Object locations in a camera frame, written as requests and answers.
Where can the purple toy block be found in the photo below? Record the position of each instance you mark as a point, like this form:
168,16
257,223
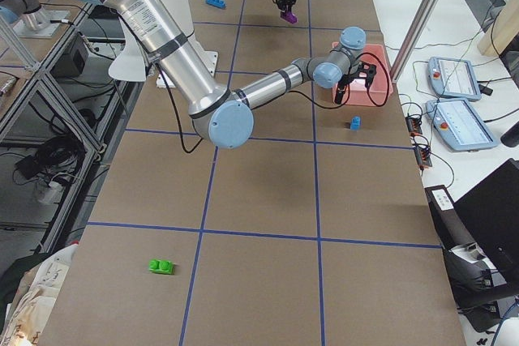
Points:
289,17

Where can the small blue toy block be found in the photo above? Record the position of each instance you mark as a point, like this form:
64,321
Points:
355,123

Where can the long blue toy block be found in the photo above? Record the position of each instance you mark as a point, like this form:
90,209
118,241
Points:
220,4

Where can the green toy block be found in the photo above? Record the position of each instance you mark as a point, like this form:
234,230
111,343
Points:
161,266

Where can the pink plastic box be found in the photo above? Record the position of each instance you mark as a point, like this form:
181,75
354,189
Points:
372,91

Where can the upper teach pendant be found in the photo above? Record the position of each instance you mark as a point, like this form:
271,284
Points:
453,78

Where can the teach pendant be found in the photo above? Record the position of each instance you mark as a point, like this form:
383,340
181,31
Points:
459,125
453,78

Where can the lower teach pendant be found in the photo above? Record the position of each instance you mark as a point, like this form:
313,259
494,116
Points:
459,125

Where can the black monitor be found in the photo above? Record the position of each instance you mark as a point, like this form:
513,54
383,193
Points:
489,211

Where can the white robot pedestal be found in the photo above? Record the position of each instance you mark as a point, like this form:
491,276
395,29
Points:
130,63

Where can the aluminium frame post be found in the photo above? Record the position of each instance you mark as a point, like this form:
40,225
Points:
411,39

